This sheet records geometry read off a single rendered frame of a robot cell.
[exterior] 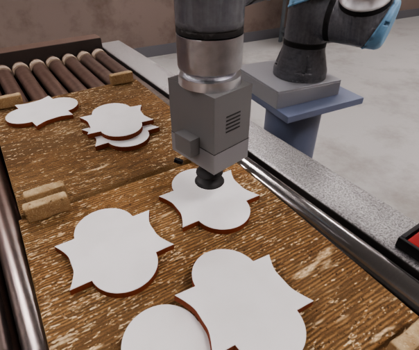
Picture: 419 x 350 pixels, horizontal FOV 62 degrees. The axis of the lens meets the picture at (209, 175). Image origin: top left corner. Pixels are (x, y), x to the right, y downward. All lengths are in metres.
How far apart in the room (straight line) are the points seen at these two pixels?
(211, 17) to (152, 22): 3.83
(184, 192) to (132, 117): 0.26
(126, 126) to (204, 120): 0.31
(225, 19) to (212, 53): 0.03
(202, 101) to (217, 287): 0.21
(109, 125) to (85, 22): 3.34
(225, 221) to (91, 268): 0.18
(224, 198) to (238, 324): 0.20
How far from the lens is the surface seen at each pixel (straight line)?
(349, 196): 0.62
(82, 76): 1.11
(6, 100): 0.91
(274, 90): 0.96
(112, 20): 4.07
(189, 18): 0.38
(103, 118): 0.75
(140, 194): 0.55
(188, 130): 0.44
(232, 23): 0.39
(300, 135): 1.08
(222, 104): 0.40
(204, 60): 0.39
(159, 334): 0.39
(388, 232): 0.57
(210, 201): 0.51
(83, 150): 0.69
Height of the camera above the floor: 1.28
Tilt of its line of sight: 36 degrees down
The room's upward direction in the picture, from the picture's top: straight up
